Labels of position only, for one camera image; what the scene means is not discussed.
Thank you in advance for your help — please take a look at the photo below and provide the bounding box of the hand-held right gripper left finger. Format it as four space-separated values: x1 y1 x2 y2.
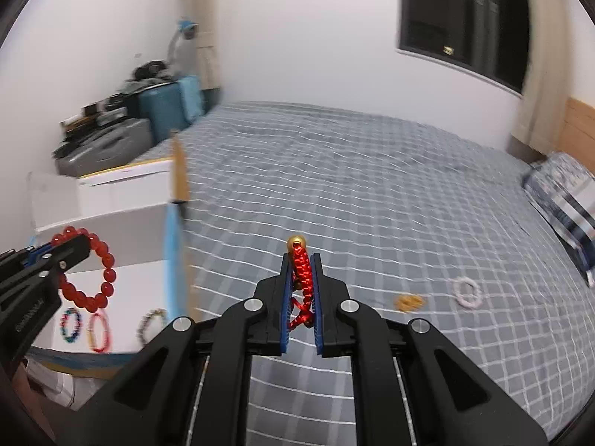
70 252 298 446

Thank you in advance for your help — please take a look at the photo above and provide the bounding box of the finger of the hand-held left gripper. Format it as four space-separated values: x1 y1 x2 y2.
28 233 92 290
0 240 54 273

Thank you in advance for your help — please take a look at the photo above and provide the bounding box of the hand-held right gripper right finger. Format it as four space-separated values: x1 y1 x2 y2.
312 253 551 446

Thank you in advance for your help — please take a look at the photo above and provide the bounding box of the red bead bracelet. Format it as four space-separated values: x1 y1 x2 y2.
50 225 117 313

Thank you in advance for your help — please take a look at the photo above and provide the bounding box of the multicoloured glass bead bracelet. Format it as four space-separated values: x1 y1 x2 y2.
59 307 83 345

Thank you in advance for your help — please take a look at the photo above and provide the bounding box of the red cord bracelet long tube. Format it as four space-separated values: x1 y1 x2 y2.
286 235 317 333

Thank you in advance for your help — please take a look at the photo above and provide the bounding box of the blue and orange cardboard box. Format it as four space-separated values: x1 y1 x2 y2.
19 132 193 377

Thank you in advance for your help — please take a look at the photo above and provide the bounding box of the red cord bracelet short tube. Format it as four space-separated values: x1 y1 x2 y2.
87 311 112 353

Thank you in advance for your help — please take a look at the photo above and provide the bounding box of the brown wooden bead bracelet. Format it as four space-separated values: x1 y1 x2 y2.
136 308 168 343

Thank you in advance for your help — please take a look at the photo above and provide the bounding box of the grey suitcase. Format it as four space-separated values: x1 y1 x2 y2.
53 118 154 177

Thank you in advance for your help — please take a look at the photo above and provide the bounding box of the teal suitcase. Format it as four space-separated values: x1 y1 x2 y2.
137 75 205 145

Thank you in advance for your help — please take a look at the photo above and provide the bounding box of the black bag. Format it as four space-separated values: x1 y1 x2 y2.
132 59 173 82

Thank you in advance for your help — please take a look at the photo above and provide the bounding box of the blue desk lamp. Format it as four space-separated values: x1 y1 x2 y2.
167 19 200 77

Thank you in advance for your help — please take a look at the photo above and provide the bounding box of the blue plaid pillow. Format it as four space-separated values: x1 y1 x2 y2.
521 151 595 289

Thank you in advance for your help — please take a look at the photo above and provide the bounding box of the wooden headboard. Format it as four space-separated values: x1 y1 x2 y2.
555 97 595 163

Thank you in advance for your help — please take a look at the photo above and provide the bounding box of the dark window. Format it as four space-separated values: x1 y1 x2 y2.
397 0 533 98

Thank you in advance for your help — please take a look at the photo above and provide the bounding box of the yellow bead bracelet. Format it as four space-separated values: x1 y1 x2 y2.
394 294 426 311

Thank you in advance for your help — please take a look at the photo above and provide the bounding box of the pink bead bracelet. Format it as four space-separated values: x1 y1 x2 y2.
453 277 483 308

